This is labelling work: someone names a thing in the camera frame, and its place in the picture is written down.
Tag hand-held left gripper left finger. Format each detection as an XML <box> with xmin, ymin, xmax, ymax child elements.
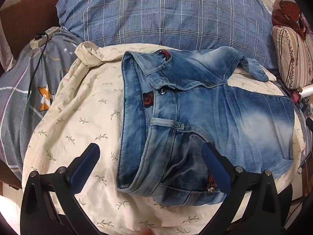
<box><xmin>20</xmin><ymin>143</ymin><xmax>101</xmax><ymax>235</ymax></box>

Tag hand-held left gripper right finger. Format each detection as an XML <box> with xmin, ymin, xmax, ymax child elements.
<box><xmin>196</xmin><ymin>142</ymin><xmax>294</xmax><ymax>235</ymax></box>

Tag blue denim pants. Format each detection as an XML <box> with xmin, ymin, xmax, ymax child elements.
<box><xmin>117</xmin><ymin>46</ymin><xmax>295</xmax><ymax>206</ymax></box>

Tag cream leaf print sheet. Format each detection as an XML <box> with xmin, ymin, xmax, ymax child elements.
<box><xmin>22</xmin><ymin>42</ymin><xmax>306</xmax><ymax>235</ymax></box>

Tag grey star print blanket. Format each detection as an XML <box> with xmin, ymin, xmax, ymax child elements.
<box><xmin>0</xmin><ymin>27</ymin><xmax>84</xmax><ymax>182</ymax></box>

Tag white roll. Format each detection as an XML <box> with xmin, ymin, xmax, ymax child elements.
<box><xmin>300</xmin><ymin>84</ymin><xmax>313</xmax><ymax>98</ymax></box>

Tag beige power strip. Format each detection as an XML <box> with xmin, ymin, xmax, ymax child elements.
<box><xmin>30</xmin><ymin>26</ymin><xmax>60</xmax><ymax>49</ymax></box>

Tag striped beige pillow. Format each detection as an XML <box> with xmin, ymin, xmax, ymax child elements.
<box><xmin>272</xmin><ymin>24</ymin><xmax>313</xmax><ymax>90</ymax></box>

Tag brown headboard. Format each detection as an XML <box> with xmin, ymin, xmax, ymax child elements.
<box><xmin>0</xmin><ymin>0</ymin><xmax>67</xmax><ymax>71</ymax></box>

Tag red brown cloth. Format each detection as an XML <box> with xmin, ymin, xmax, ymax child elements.
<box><xmin>271</xmin><ymin>0</ymin><xmax>309</xmax><ymax>40</ymax></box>

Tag black cable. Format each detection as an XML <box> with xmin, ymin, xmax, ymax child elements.
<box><xmin>26</xmin><ymin>33</ymin><xmax>49</xmax><ymax>103</ymax></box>

